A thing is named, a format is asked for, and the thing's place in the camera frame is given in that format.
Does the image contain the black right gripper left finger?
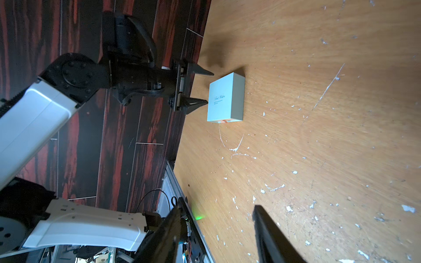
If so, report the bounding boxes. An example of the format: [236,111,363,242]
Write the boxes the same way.
[133,208,182,263]

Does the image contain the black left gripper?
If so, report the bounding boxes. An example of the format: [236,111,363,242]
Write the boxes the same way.
[105,57,214,115]

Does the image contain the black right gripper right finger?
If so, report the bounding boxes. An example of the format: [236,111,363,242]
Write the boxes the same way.
[252,205,306,263]

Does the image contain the aluminium front rail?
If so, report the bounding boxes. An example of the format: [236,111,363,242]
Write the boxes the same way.
[156,161,215,263]

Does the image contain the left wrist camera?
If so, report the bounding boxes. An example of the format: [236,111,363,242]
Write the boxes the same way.
[102,11,157,68]

